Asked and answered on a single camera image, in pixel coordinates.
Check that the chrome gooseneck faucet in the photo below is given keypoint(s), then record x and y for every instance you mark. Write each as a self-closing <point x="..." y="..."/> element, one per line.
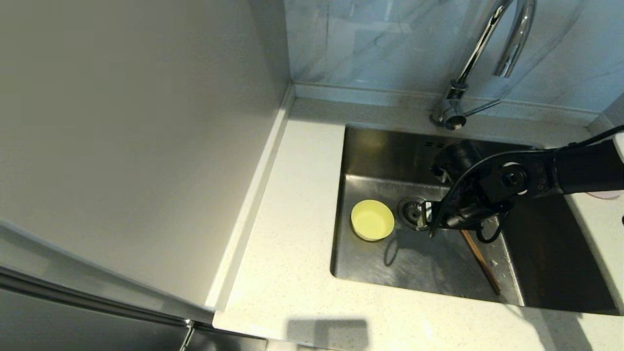
<point x="480" y="44"/>

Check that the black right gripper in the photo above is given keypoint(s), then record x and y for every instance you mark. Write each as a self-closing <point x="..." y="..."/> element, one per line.
<point x="468" y="214"/>

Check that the grey tall cabinet door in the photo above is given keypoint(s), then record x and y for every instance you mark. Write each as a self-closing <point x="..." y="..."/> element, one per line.
<point x="73" y="326"/>

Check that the chrome cabinet trim strip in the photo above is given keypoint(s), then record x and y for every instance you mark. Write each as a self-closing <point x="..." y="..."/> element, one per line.
<point x="97" y="301"/>

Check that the beige tall cabinet side panel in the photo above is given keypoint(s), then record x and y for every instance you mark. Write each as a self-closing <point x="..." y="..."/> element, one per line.
<point x="122" y="146"/>

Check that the stainless steel sink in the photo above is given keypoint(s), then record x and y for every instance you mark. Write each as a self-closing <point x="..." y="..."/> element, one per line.
<point x="380" y="156"/>

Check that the brown wooden chopstick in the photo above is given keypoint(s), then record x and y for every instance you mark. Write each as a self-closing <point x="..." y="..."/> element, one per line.
<point x="486" y="265"/>
<point x="480" y="265"/>

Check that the yellow plastic bowl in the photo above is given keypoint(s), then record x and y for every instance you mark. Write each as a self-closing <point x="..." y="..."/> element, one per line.
<point x="372" y="220"/>

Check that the round metal sink strainer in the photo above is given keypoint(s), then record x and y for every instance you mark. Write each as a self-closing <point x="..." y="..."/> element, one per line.
<point x="409" y="212"/>

